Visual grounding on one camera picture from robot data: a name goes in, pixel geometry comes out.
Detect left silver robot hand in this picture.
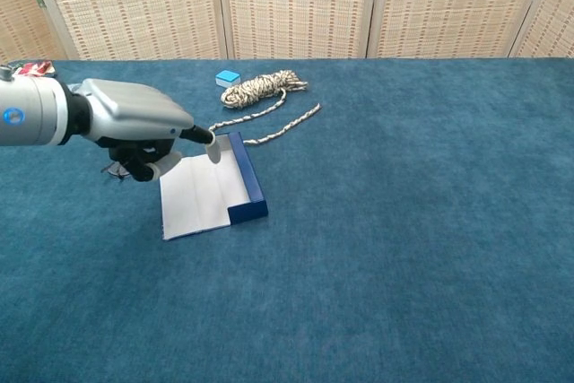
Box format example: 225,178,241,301
66,78,222,184

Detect black wire-frame eyeglasses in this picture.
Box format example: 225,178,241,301
100,159,134,183

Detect blue glasses case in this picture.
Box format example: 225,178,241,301
159,131,269,242

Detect small light blue cube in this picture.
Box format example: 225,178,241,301
214,70,242,89

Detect woven folding screen panel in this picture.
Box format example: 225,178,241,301
510,0,574,59
0,0,68,65
214,0,382,60
367,0,561,59
17,0,234,61

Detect red snack pouch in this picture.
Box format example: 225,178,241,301
13,61,57,78

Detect blue table cloth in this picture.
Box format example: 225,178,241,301
0,57,574,383

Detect beige braided rope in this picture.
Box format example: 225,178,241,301
208,69,322,146

